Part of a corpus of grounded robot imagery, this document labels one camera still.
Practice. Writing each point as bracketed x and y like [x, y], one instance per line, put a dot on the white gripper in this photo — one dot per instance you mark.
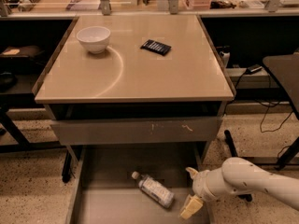
[199, 184]

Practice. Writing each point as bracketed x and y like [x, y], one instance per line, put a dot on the clear plastic water bottle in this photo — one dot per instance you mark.
[154, 189]

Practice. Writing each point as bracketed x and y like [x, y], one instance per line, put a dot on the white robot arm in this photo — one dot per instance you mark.
[237, 177]

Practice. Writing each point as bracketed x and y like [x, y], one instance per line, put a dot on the closed grey top drawer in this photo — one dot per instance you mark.
[135, 131]

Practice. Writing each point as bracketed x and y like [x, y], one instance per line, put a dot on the open grey middle drawer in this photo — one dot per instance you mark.
[105, 192]

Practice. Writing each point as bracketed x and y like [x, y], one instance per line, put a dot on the grey drawer cabinet counter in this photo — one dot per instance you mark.
[127, 82]

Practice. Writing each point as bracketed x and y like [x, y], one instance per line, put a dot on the black table leg right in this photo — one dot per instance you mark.
[230, 142]

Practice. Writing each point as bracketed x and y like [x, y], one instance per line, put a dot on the black table leg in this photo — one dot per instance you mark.
[230, 142]
[22, 143]

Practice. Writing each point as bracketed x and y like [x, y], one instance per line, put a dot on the black power adapter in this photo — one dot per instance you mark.
[253, 69]

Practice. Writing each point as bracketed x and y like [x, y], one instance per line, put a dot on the black table leg left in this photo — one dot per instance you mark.
[22, 143]

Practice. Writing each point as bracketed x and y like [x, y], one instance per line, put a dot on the white ceramic bowl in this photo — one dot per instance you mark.
[94, 39]

